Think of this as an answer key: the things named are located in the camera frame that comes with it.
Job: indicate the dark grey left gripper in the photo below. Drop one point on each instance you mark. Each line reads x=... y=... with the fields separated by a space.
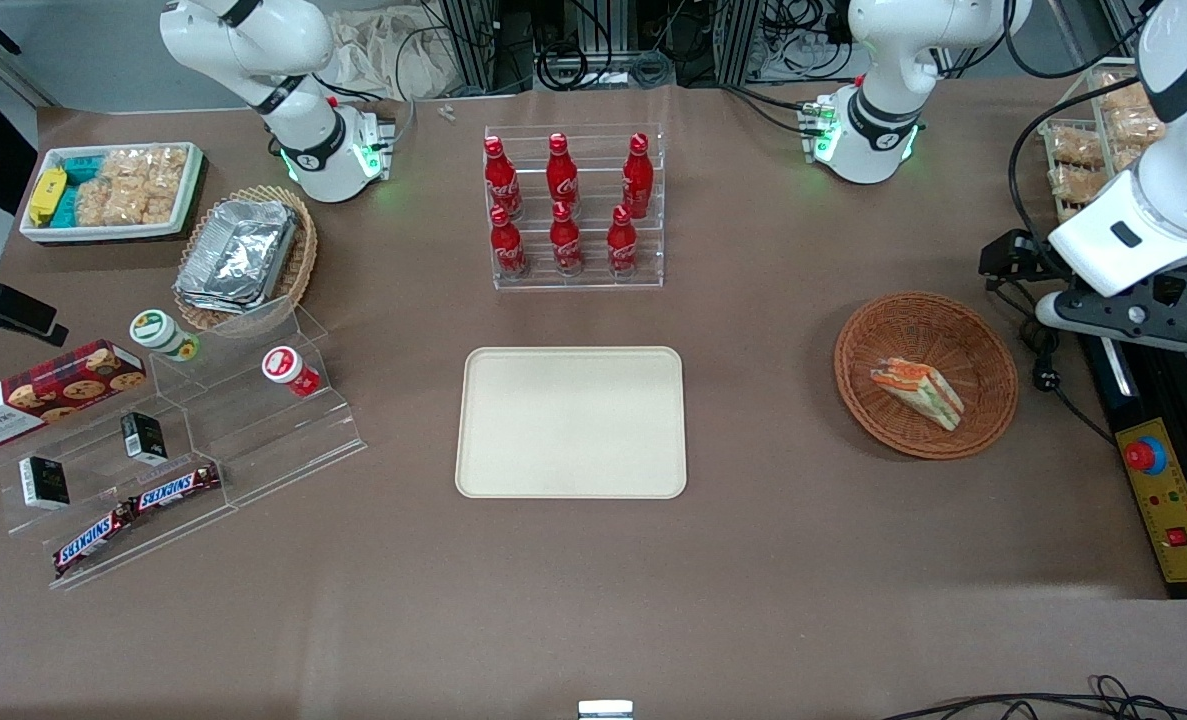
x=1020 y=255

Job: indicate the triangle sandwich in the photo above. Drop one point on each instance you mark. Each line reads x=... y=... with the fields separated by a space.
x=921 y=390

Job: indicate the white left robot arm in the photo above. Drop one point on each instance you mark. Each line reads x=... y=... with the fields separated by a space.
x=883 y=100

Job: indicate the round brown wicker basket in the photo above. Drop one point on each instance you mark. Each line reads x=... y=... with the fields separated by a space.
x=973 y=340

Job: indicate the cream rectangular serving tray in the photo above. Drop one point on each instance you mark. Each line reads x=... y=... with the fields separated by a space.
x=571 y=422

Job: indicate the oval wicker basket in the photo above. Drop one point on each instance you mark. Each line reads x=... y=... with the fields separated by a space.
x=301 y=260

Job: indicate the clear bag of bread snacks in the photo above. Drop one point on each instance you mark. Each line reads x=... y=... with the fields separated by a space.
x=1131 y=118
x=1075 y=148
x=1078 y=185

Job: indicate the yellow emergency stop control box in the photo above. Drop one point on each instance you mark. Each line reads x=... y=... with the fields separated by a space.
x=1178 y=510

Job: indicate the red cola bottle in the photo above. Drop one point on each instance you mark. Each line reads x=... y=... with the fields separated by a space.
x=508 y=245
x=562 y=172
x=566 y=242
x=502 y=180
x=622 y=243
x=637 y=180

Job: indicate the clear acrylic bottle rack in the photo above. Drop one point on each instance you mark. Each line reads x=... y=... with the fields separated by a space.
x=593 y=282

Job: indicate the beige cloth bag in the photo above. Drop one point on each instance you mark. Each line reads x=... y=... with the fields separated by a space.
x=383 y=55

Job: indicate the red label white cup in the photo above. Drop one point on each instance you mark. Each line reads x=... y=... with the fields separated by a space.
x=288 y=370

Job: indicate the clear acrylic step stand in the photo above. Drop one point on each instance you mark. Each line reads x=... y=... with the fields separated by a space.
x=13 y=525
x=273 y=440

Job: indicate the stack of foil trays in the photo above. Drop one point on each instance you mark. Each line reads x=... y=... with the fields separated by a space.
x=238 y=255

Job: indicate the green label white cup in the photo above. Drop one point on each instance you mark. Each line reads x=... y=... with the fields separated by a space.
x=161 y=333

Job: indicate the Snickers chocolate bar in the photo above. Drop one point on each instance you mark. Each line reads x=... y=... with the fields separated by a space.
x=93 y=541
x=175 y=489

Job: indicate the clear bag of rice crackers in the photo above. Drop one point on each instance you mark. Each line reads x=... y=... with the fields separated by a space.
x=148 y=168
x=113 y=205

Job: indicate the small black carton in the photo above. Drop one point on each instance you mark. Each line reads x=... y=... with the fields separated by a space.
x=45 y=483
x=143 y=437

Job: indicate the white plastic bin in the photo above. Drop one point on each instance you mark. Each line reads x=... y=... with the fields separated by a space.
x=103 y=232

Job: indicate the teal snack packet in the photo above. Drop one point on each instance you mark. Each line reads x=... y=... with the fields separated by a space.
x=75 y=185

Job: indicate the yellow snack packet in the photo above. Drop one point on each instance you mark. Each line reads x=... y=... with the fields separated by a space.
x=47 y=196

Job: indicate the red tartan cookie box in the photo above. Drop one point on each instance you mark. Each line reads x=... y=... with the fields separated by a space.
x=43 y=392

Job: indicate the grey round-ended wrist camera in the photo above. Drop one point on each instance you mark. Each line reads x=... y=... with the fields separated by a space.
x=1050 y=310

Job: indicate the aluminium frame post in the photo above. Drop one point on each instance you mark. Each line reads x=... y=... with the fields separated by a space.
x=473 y=40
x=748 y=35

